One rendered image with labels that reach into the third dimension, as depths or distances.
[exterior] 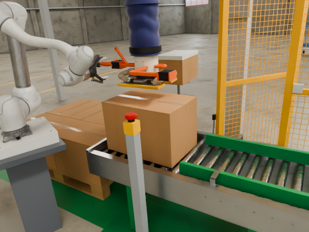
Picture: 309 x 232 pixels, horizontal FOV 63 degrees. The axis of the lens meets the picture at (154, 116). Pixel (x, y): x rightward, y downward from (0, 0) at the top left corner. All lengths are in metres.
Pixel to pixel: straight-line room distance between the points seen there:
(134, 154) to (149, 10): 0.90
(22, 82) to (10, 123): 0.31
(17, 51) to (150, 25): 0.90
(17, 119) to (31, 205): 0.64
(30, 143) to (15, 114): 0.21
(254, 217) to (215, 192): 0.23
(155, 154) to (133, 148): 0.41
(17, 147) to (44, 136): 0.17
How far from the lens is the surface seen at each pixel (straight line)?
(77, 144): 2.33
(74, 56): 1.54
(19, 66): 1.98
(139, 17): 1.72
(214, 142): 2.03
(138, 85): 1.75
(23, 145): 1.84
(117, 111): 1.87
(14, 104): 1.89
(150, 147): 1.79
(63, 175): 2.76
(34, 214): 2.18
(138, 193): 1.57
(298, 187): 1.74
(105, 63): 2.04
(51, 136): 1.86
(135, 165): 1.46
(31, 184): 2.04
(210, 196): 1.56
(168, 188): 1.68
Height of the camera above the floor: 1.51
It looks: 21 degrees down
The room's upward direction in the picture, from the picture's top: 4 degrees counter-clockwise
